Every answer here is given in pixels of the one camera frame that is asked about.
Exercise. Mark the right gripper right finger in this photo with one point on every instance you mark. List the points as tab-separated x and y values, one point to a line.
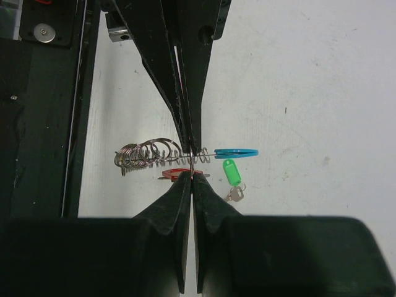
267	255

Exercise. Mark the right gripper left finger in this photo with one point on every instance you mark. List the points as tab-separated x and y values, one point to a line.
140	256

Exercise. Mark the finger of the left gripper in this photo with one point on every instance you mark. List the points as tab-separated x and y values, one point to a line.
192	27
151	29

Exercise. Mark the green tag key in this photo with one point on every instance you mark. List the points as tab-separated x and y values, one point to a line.
236	193

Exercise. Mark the red tag key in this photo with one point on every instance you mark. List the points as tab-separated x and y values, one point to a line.
173	174

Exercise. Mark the large keyring blue handle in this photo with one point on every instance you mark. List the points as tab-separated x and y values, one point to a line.
166	152

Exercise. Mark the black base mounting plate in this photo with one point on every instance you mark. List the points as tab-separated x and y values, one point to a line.
47	61

